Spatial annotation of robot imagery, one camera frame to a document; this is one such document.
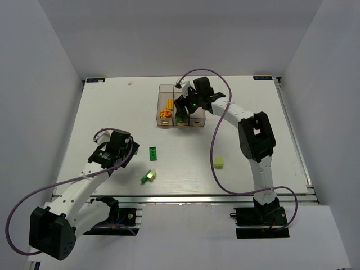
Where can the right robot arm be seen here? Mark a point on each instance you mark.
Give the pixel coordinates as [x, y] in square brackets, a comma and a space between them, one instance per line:
[255, 133]

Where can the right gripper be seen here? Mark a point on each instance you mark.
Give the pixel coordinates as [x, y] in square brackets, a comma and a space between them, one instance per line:
[181, 106]

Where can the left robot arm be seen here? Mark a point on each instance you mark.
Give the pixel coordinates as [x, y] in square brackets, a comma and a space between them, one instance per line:
[55, 228]

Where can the orange round lego piece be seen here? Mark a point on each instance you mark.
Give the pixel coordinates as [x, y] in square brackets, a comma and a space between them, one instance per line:
[168, 113]

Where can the right clear container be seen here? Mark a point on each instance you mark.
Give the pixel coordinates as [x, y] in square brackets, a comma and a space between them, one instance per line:
[197, 117]

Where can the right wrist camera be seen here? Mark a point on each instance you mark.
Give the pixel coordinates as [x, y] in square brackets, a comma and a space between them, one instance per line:
[183, 87]

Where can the middle clear container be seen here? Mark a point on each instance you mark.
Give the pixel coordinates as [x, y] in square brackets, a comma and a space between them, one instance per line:
[181, 116]

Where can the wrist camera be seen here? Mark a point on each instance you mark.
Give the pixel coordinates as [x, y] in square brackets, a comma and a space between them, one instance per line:
[183, 87]
[102, 136]

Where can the green lego plate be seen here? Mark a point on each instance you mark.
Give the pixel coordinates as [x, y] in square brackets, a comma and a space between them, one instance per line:
[145, 178]

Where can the right blue label sticker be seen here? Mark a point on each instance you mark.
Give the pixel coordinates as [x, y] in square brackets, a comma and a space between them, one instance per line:
[262, 77]

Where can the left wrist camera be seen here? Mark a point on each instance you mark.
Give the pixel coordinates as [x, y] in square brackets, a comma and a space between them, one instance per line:
[102, 136]

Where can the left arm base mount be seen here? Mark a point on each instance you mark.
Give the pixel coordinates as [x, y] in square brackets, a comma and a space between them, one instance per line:
[120, 221]

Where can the clear container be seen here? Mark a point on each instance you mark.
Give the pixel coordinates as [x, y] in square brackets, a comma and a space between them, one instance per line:
[165, 92]
[197, 117]
[181, 116]

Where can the left blue label sticker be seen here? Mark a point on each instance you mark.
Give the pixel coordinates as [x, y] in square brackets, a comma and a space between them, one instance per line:
[95, 80]

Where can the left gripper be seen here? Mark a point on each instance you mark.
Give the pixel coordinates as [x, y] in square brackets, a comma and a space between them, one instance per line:
[129, 150]

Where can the yellow lego brick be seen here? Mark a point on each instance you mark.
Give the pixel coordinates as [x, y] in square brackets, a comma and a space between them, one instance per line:
[169, 104]

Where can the green long lego brick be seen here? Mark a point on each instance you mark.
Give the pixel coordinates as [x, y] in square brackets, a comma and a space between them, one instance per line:
[153, 153]

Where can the light green sloped lego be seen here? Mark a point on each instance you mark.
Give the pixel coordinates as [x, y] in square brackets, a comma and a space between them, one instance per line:
[218, 162]

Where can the left clear container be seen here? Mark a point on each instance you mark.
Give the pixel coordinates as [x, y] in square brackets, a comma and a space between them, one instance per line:
[165, 92]

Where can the blue label sticker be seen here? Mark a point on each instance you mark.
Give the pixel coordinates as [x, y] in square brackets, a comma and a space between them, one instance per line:
[95, 80]
[262, 77]

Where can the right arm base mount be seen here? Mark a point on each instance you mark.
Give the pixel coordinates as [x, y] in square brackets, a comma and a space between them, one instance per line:
[250, 224]

